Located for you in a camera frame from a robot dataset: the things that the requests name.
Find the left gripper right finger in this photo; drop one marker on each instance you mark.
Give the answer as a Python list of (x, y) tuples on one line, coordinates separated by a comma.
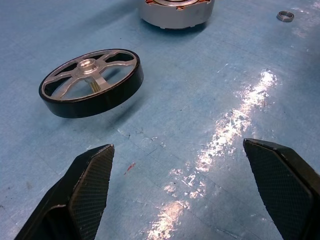
[(282, 190)]

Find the black rimmed silver spoked rotor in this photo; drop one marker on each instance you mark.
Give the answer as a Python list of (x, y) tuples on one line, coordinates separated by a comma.
[(100, 105)]

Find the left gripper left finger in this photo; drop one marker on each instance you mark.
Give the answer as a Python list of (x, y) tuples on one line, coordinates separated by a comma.
[(82, 200)]

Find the silver motor stator housing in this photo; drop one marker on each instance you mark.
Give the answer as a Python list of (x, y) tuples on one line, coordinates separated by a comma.
[(175, 15)]

